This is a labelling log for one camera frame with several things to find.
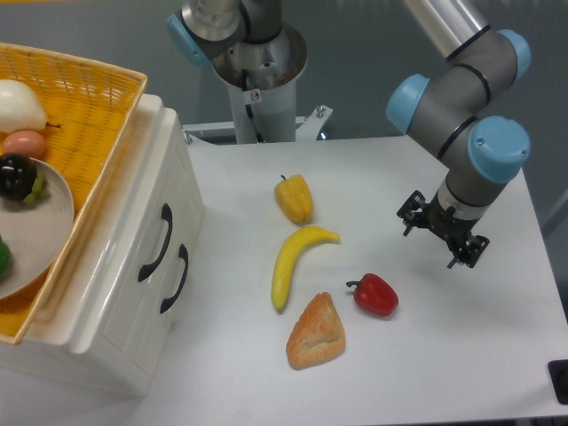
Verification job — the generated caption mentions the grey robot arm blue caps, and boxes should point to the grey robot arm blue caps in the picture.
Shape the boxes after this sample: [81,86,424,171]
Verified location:
[167,1,532,267]

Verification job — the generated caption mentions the black object at table edge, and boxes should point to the black object at table edge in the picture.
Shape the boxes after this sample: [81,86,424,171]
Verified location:
[548,359,568,406]

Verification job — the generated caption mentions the grey round plate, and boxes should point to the grey round plate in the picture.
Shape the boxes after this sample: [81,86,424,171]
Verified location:
[1,161,75,299]

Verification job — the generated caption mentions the orange triangular bread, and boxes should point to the orange triangular bread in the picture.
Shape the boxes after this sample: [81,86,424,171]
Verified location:
[286,292,346,370]

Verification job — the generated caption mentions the black lower drawer handle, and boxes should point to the black lower drawer handle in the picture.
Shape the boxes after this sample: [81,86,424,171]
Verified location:
[160,244,189,314]

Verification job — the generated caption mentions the yellow bell pepper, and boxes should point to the yellow bell pepper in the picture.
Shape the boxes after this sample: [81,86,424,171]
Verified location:
[274,174,313,224]

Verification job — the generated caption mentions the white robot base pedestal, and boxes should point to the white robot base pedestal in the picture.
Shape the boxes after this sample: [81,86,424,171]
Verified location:
[213,24,307,144]

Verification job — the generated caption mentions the pink egg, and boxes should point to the pink egg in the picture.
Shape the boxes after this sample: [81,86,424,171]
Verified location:
[2,130,47,160]

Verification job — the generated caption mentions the white pear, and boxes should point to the white pear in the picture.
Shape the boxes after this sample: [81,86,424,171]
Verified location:
[1,79,60,134]

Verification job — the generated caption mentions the black drawer handle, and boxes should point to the black drawer handle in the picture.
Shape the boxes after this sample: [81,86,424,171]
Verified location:
[138,202,173,282]
[160,244,189,314]

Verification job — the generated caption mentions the red bell pepper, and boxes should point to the red bell pepper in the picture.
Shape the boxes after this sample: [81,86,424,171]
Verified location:
[346,273,398,317]

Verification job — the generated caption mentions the yellow banana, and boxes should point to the yellow banana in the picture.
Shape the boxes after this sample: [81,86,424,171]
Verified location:
[271,225,340,313]

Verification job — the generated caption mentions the white drawer cabinet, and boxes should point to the white drawer cabinet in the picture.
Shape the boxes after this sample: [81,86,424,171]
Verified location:
[1,95,205,395]

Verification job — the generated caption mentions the black top drawer handle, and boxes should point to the black top drawer handle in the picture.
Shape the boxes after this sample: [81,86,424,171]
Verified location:
[138,202,173,282]

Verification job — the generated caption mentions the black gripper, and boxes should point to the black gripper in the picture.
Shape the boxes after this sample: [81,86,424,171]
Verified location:
[397,190,490,269]

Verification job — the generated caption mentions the green vegetable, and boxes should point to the green vegetable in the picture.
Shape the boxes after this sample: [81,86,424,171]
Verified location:
[0,240,12,280]

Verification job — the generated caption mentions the yellow wicker basket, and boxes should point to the yellow wicker basket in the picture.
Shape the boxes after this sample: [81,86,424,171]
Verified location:
[1,43,147,345]

